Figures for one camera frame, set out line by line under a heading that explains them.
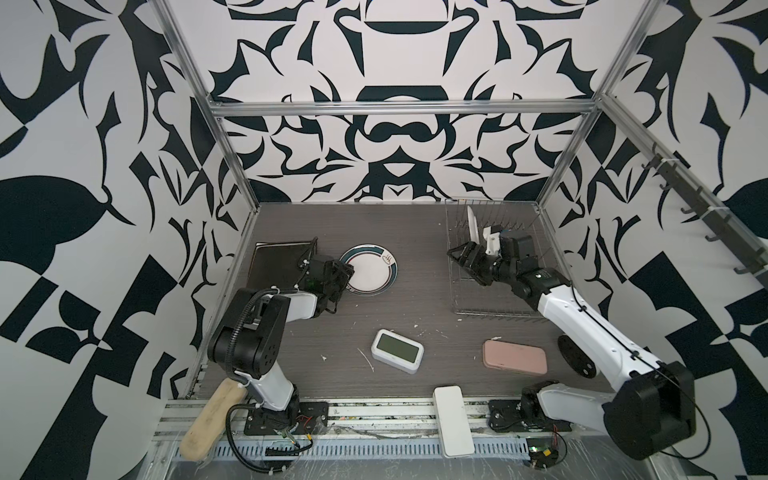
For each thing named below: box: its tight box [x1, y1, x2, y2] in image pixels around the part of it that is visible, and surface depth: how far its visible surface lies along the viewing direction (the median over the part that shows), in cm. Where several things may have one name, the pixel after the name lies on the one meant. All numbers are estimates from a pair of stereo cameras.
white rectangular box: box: [432, 385, 475, 458], surface depth 72 cm
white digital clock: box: [371, 329, 424, 375], surface depth 83 cm
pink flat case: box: [482, 340, 548, 375], surface depth 83 cm
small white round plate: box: [340, 243, 399, 296], surface depth 105 cm
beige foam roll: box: [179, 378, 247, 462], surface depth 71 cm
